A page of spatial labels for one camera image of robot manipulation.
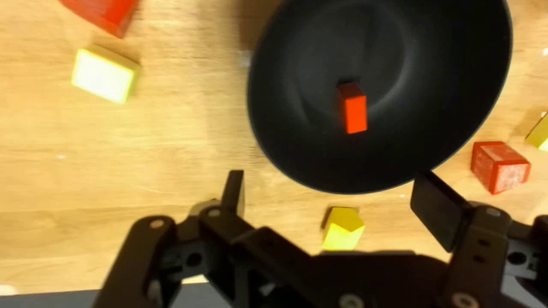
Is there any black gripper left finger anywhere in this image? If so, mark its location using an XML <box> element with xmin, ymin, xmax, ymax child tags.
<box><xmin>92</xmin><ymin>169</ymin><xmax>308</xmax><ymax>308</ymax></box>

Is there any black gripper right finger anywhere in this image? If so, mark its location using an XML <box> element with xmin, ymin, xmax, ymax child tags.
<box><xmin>411</xmin><ymin>170</ymin><xmax>548</xmax><ymax>308</ymax></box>

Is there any red cube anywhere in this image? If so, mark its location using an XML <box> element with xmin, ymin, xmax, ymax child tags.
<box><xmin>337</xmin><ymin>81</ymin><xmax>368</xmax><ymax>134</ymax></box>

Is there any red triangular prism block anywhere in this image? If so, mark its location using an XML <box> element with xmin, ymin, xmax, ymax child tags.
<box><xmin>60</xmin><ymin>0</ymin><xmax>140</xmax><ymax>37</ymax></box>

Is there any black bowl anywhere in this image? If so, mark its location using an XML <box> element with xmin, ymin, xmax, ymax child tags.
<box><xmin>248</xmin><ymin>0</ymin><xmax>512</xmax><ymax>193</ymax></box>

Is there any yellow cube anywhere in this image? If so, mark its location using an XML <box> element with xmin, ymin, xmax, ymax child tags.
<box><xmin>72</xmin><ymin>47</ymin><xmax>138</xmax><ymax>104</ymax></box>

